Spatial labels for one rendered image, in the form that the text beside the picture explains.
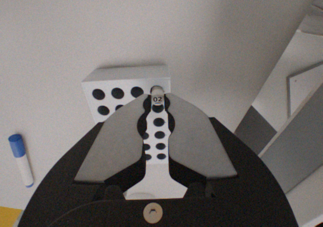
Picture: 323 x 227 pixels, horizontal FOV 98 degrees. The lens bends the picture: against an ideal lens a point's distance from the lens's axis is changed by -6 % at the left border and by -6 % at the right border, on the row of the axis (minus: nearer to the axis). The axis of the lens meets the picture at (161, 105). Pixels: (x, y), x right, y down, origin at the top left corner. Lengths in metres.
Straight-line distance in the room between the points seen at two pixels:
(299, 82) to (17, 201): 1.50
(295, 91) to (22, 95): 1.40
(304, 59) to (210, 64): 1.18
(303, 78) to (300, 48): 0.20
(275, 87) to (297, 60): 0.21
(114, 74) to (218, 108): 0.14
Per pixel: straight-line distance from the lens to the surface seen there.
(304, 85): 1.41
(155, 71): 0.15
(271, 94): 1.33
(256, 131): 0.89
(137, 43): 0.17
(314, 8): 0.58
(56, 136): 0.28
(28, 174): 0.38
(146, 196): 0.36
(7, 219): 2.57
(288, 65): 1.29
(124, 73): 0.16
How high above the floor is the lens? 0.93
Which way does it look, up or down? 58 degrees down
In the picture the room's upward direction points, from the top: 178 degrees clockwise
